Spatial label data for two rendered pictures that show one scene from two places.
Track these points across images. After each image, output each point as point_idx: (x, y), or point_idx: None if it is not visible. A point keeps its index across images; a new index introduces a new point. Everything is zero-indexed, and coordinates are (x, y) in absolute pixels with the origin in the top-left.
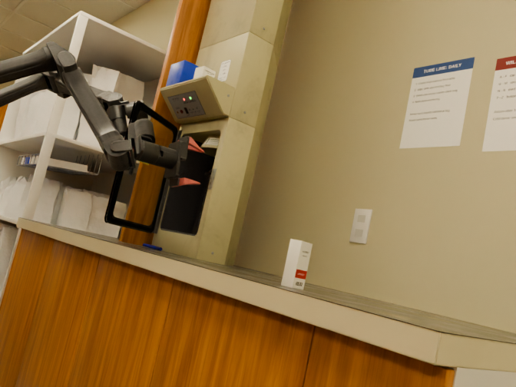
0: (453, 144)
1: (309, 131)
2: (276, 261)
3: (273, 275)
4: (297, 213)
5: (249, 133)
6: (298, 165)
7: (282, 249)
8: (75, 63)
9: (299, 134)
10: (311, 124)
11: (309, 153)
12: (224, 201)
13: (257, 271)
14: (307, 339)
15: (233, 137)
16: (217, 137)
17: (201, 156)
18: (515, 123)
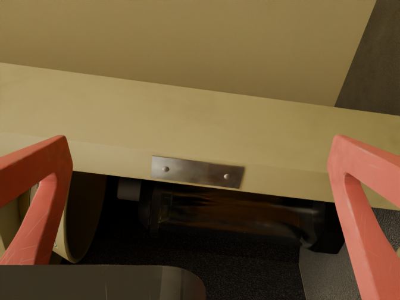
0: None
1: (34, 28)
2: (308, 84)
3: (381, 45)
4: (213, 38)
5: (9, 72)
6: (110, 52)
7: (286, 71)
8: None
9: (43, 59)
10: (18, 25)
11: (84, 22)
12: (269, 127)
13: (363, 94)
14: None
15: (13, 107)
16: (29, 195)
17: (97, 261)
18: None
